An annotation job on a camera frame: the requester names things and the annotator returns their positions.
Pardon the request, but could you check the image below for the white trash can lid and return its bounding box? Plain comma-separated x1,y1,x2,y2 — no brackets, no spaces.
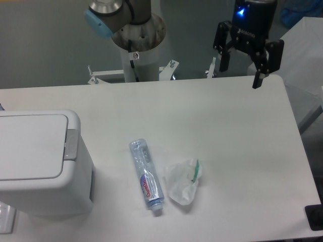
1,113,68,180

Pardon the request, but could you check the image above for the black cable on pedestal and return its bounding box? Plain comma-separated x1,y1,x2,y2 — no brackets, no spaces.
127,39,140,83

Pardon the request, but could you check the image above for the grey lid push button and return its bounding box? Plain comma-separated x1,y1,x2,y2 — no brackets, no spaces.
64,130,79,161

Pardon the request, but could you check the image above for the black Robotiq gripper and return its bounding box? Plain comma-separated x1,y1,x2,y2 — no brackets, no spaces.
213,1,285,89

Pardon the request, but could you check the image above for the blue object in background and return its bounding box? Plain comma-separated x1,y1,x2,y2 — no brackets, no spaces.
280,0,322,29

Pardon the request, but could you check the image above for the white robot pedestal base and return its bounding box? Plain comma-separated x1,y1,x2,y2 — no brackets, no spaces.
84,9,166,82

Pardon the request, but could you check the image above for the white trash can body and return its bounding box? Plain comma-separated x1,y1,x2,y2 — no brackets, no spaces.
1,109,95,216

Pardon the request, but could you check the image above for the crushed clear plastic bottle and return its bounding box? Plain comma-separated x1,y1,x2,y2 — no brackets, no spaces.
129,139,165,214

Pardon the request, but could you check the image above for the crumpled clear plastic bag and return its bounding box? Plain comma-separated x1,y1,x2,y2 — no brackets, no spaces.
164,159,202,206

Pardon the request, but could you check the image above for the black clamp at table edge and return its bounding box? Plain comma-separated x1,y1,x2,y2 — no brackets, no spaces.
305,204,322,231

